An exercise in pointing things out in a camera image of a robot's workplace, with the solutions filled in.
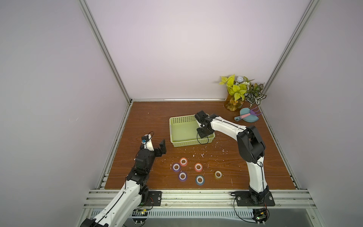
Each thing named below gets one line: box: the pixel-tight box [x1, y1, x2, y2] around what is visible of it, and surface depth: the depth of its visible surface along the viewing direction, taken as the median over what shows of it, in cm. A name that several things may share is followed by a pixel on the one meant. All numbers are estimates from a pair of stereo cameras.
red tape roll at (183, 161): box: [179, 157, 189, 167], surface depth 87 cm
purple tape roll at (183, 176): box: [178, 171, 188, 182], surface depth 82 cm
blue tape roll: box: [195, 174, 206, 186], surface depth 81 cm
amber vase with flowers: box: [224, 95, 245, 112], surface depth 112 cm
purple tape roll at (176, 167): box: [172, 162, 181, 173], surface depth 85 cm
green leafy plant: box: [218, 73, 268, 108], surface depth 96 cm
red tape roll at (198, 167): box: [193, 162, 204, 173], surface depth 85 cm
